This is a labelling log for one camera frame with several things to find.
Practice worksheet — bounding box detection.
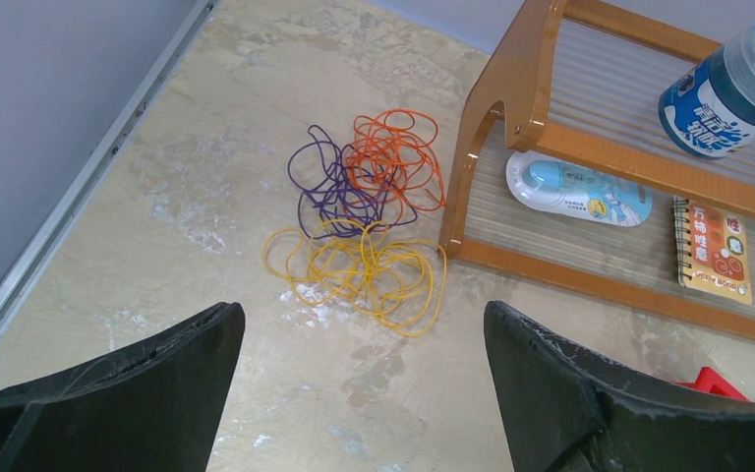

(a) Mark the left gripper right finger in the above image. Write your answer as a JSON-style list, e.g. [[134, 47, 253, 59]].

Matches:
[[484, 301, 755, 471]]

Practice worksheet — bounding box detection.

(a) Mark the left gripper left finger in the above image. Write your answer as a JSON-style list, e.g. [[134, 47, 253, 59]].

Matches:
[[0, 302, 246, 471]]

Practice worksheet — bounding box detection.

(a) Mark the red plastic bin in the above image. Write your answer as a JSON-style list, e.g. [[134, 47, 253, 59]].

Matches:
[[678, 366, 748, 401]]

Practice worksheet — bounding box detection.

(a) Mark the yellow cable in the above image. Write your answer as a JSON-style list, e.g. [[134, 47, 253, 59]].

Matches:
[[261, 218, 449, 338]]

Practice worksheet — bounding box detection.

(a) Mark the orange spiral notebook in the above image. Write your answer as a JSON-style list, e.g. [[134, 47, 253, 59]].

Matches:
[[672, 196, 753, 305]]

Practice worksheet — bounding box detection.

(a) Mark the blue correction tape package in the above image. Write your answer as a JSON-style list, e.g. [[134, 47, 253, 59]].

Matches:
[[505, 151, 654, 227]]

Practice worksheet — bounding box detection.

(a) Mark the wooden three-tier shelf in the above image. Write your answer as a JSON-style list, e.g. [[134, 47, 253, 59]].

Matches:
[[440, 1, 755, 340]]

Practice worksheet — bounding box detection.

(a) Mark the blue white jar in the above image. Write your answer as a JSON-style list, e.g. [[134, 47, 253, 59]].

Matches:
[[658, 25, 755, 159]]

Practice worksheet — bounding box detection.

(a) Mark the purple cable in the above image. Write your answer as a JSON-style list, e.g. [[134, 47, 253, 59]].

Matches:
[[286, 125, 419, 240]]

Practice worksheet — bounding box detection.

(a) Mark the orange cable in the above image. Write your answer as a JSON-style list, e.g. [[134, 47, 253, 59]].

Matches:
[[344, 108, 448, 226]]

